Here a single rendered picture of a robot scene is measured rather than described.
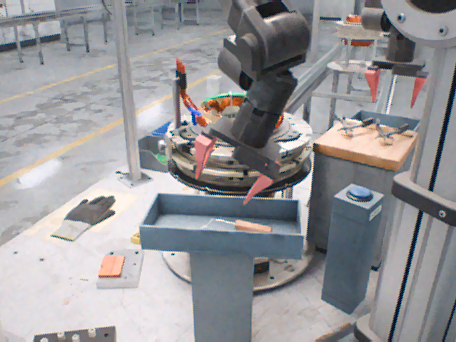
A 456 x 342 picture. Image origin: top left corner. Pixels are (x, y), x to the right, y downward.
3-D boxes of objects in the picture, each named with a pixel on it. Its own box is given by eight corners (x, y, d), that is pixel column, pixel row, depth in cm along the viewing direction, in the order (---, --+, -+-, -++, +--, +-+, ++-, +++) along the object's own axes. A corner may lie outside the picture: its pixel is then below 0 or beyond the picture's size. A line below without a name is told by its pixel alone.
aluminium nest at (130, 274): (108, 255, 104) (106, 247, 103) (144, 254, 104) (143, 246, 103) (97, 288, 93) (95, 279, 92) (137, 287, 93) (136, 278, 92)
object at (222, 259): (153, 357, 76) (138, 225, 64) (167, 314, 86) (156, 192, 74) (290, 369, 74) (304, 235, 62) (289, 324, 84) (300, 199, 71)
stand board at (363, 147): (342, 127, 111) (343, 118, 110) (417, 142, 102) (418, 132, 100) (312, 152, 96) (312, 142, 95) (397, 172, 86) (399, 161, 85)
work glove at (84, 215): (95, 193, 132) (94, 187, 131) (131, 201, 128) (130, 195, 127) (38, 233, 112) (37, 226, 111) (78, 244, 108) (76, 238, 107)
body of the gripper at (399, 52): (377, 63, 95) (382, 30, 92) (424, 68, 90) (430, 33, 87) (370, 68, 90) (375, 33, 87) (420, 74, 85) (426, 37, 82)
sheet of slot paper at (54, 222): (94, 186, 137) (93, 184, 137) (143, 197, 131) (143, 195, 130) (21, 234, 112) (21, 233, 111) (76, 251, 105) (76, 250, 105)
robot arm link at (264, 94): (282, 73, 53) (310, 79, 57) (251, 49, 57) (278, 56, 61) (258, 119, 56) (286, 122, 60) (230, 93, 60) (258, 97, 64)
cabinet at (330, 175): (331, 213, 122) (342, 127, 111) (397, 232, 113) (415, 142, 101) (304, 246, 107) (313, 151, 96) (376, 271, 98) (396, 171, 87)
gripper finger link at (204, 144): (192, 162, 70) (214, 113, 65) (230, 183, 69) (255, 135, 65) (177, 179, 64) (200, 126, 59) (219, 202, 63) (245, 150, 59)
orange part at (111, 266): (104, 259, 100) (103, 255, 100) (125, 258, 100) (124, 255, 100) (97, 278, 94) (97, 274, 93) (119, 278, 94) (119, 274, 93)
